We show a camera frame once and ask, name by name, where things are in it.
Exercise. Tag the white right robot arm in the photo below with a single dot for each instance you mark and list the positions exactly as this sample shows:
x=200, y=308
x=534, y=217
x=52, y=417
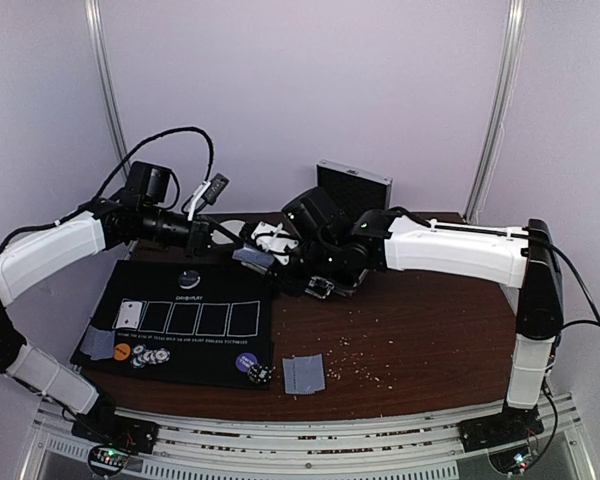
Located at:
x=521, y=258

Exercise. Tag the aluminium poker chip case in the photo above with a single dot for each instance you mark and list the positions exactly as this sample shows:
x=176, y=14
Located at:
x=354, y=190

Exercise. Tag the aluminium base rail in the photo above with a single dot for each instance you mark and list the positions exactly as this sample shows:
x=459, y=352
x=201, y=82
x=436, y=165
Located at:
x=419, y=446

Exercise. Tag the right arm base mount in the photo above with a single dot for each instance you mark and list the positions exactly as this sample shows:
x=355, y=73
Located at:
x=499, y=429

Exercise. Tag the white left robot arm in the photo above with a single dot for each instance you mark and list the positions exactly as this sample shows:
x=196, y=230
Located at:
x=41, y=253

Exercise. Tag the dealt card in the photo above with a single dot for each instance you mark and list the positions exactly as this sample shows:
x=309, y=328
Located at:
x=294, y=383

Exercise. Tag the black poker table mat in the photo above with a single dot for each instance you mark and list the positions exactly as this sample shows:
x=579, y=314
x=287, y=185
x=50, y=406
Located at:
x=229, y=312

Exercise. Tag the black poker chip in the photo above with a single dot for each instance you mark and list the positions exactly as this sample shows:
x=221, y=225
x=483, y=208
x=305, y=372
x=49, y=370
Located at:
x=259, y=374

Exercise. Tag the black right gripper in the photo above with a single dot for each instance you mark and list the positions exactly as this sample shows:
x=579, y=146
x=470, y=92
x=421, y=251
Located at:
x=290, y=257

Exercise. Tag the dealt cards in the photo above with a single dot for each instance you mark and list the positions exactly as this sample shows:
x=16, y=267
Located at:
x=98, y=344

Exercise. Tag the aluminium frame post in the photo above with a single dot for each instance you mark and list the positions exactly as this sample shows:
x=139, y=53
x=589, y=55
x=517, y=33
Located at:
x=105, y=80
x=495, y=127

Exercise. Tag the white blue chips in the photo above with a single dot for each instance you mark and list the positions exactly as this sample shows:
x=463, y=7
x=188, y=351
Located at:
x=141, y=356

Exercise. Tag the right aluminium frame post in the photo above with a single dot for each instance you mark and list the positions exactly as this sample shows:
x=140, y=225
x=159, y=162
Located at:
x=495, y=127

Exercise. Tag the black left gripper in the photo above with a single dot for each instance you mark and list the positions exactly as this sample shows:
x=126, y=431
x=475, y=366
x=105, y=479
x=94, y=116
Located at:
x=199, y=234

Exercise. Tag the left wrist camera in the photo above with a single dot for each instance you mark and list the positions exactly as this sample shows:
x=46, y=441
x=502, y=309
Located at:
x=205, y=195

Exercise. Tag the boxed deck of cards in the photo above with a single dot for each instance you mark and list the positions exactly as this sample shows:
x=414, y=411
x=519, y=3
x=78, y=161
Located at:
x=253, y=258

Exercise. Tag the clear acrylic dealer button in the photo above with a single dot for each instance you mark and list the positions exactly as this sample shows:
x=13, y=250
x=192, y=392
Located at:
x=189, y=279

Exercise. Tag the blue small blind button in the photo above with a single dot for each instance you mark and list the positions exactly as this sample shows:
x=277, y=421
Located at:
x=244, y=361

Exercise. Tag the orange bowl white inside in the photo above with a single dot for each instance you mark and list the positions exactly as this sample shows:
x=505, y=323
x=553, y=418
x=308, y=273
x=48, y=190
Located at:
x=233, y=225

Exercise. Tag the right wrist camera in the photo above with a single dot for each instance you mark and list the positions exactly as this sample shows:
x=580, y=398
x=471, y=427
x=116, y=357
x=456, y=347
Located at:
x=275, y=240

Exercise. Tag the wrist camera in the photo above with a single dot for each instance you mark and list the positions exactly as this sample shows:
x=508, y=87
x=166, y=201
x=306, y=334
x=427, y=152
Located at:
x=275, y=240
x=205, y=195

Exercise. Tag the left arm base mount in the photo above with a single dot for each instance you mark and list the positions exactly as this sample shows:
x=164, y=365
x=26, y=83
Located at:
x=124, y=433

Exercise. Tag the left aluminium frame post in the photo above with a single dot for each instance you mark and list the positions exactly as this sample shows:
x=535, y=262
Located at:
x=105, y=80

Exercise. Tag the orange big blind button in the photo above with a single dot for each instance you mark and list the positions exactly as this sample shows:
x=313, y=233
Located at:
x=122, y=351

